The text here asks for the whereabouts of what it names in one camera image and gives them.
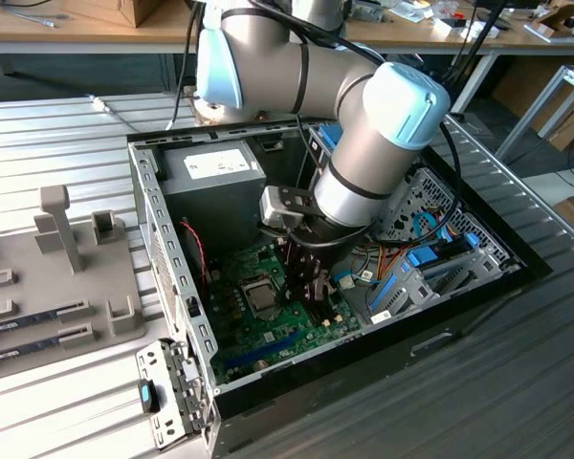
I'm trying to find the black disk blue carrier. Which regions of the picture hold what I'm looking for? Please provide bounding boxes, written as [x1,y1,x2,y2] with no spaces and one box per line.
[405,231,483,269]

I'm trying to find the white small boxes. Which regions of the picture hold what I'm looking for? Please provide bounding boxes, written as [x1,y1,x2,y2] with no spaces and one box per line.
[432,17,501,40]

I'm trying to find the grey metal slot bracket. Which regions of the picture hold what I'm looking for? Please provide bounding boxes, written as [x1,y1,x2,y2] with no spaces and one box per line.
[133,338,216,451]

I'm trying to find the thick black camera cable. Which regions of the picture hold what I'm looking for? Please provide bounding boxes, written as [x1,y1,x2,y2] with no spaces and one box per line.
[430,119,463,235]

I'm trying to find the aluminium profile frame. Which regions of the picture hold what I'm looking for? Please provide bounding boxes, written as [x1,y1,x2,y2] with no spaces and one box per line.
[495,64,574,164]

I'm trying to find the blue expansion slot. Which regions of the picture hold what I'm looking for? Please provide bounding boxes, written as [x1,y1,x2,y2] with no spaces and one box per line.
[224,329,303,370]

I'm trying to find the grey parts rack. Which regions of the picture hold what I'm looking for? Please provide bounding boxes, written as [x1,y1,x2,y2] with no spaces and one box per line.
[0,184,149,383]

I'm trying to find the small open cardboard box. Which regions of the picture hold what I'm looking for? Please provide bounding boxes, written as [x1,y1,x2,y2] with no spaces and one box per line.
[530,3,574,30]

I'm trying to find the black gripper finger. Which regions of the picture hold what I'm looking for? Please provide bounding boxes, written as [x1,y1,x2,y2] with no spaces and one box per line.
[308,260,338,316]
[281,242,313,313]

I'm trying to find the light blue thin wire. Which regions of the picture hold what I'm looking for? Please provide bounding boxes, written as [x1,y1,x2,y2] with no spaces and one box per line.
[335,269,380,289]

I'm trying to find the red black twisted wire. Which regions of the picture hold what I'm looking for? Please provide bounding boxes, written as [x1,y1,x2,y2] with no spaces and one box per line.
[179,217,210,289]

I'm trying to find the wooden desk white legs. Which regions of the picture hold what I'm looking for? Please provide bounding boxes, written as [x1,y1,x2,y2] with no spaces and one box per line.
[343,0,574,114]

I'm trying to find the brown cardboard box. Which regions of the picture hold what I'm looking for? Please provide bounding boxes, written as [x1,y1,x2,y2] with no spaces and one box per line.
[62,0,166,29]

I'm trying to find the blue flat data wire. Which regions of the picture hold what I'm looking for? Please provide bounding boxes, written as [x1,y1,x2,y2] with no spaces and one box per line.
[412,208,450,248]
[437,209,462,240]

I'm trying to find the grey power supply unit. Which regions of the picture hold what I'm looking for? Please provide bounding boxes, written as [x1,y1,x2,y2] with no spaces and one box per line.
[158,139,268,250]

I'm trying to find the black case fan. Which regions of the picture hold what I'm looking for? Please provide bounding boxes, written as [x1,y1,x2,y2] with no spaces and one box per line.
[178,218,210,289]

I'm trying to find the grey metal disk bay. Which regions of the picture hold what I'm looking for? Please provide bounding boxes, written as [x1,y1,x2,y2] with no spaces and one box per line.
[365,229,525,326]

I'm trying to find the black stand pole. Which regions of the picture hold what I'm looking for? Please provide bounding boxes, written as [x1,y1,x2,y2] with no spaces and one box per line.
[434,0,511,92]

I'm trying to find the black RAM slot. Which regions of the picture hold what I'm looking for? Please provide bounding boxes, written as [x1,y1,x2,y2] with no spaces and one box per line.
[315,300,342,327]

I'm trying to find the black latch blue tab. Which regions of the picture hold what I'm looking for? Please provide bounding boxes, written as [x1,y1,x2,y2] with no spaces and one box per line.
[137,378,162,415]

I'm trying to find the orange wire bundle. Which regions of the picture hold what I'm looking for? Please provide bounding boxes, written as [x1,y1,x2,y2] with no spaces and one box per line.
[358,238,415,291]

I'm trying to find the blue plastic bay lever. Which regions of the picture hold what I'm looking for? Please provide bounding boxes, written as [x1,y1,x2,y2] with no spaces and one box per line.
[368,273,399,313]

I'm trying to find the black open PC case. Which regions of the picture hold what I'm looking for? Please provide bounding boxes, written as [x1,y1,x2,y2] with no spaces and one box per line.
[125,108,555,455]

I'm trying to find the dark RAM stick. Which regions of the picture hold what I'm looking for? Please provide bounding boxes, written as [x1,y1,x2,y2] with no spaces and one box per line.
[0,334,63,363]
[0,308,61,335]

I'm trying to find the green motherboard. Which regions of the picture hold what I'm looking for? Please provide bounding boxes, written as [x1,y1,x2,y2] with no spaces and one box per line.
[205,241,364,386]

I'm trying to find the flat brown cardboard sheets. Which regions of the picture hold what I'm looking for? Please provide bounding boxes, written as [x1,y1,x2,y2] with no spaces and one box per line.
[530,85,574,153]

